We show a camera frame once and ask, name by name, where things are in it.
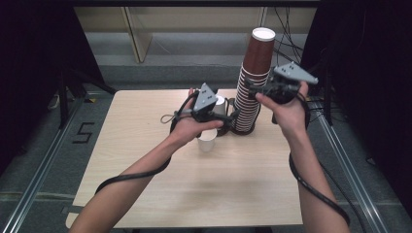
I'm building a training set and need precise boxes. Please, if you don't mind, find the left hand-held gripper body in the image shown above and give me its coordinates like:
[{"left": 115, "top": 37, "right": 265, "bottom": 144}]
[{"left": 190, "top": 82, "right": 227, "bottom": 124}]

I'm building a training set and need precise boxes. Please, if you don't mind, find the hand-held gripper cable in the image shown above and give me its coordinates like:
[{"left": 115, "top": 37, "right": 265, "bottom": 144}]
[
  {"left": 94, "top": 90, "right": 200, "bottom": 195},
  {"left": 289, "top": 91, "right": 352, "bottom": 227}
]

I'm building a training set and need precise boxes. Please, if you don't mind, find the left hand-held gripper cable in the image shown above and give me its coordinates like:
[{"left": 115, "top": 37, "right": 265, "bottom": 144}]
[{"left": 94, "top": 90, "right": 200, "bottom": 195}]

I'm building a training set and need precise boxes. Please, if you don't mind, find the dark brown double cup holder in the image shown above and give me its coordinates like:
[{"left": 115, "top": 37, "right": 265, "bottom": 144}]
[{"left": 216, "top": 96, "right": 262, "bottom": 137}]

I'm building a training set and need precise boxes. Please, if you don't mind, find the aluminium floor rail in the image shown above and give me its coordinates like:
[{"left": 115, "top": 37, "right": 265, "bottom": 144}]
[
  {"left": 314, "top": 101, "right": 392, "bottom": 233},
  {"left": 0, "top": 93, "right": 90, "bottom": 233}
]

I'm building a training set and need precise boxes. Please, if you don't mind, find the stack of brown cups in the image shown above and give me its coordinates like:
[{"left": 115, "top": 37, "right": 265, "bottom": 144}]
[{"left": 232, "top": 62, "right": 272, "bottom": 134}]

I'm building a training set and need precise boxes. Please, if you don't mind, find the stack of white cups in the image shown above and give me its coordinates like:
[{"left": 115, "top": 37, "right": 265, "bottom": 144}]
[{"left": 215, "top": 94, "right": 228, "bottom": 117}]

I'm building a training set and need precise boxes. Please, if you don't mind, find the right hand-held gripper cable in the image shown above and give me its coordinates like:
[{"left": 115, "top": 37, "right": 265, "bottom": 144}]
[{"left": 289, "top": 91, "right": 352, "bottom": 227}]

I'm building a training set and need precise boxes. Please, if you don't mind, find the white metal post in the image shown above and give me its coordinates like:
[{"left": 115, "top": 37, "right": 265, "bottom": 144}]
[{"left": 258, "top": 7, "right": 269, "bottom": 29}]

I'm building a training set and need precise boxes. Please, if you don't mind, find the bundle of black cables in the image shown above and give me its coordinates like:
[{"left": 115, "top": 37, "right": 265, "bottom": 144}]
[{"left": 272, "top": 7, "right": 305, "bottom": 67}]

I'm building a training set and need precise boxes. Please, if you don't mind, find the black floor cable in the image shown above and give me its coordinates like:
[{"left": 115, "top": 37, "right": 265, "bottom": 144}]
[{"left": 304, "top": 99, "right": 368, "bottom": 233}]

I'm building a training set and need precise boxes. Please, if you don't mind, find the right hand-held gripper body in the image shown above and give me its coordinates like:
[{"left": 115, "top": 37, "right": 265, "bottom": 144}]
[{"left": 258, "top": 61, "right": 320, "bottom": 126}]

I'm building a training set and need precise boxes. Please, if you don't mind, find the black metal stand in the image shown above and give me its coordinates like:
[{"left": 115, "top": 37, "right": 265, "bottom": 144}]
[
  {"left": 57, "top": 66, "right": 119, "bottom": 130},
  {"left": 304, "top": 48, "right": 335, "bottom": 127}
]

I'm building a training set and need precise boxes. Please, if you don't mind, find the black curtain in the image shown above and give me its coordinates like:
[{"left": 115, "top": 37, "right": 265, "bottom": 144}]
[
  {"left": 0, "top": 0, "right": 106, "bottom": 176},
  {"left": 299, "top": 0, "right": 412, "bottom": 215}
]

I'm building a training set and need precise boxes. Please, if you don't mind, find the white paper cup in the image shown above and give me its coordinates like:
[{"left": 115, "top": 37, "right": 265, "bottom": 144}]
[{"left": 196, "top": 128, "right": 219, "bottom": 153}]

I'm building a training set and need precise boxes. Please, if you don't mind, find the brown paper cup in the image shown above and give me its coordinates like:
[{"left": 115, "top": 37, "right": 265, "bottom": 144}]
[{"left": 242, "top": 26, "right": 277, "bottom": 79}]

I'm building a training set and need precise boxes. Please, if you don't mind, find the person's left hand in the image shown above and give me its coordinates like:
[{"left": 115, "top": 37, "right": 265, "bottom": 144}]
[{"left": 168, "top": 87, "right": 225, "bottom": 150}]

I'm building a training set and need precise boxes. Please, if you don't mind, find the white panel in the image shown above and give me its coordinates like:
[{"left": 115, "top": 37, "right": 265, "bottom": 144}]
[{"left": 120, "top": 7, "right": 154, "bottom": 64}]

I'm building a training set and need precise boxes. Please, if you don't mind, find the person's right hand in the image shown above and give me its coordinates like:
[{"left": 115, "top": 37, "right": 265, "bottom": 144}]
[{"left": 255, "top": 81, "right": 311, "bottom": 141}]

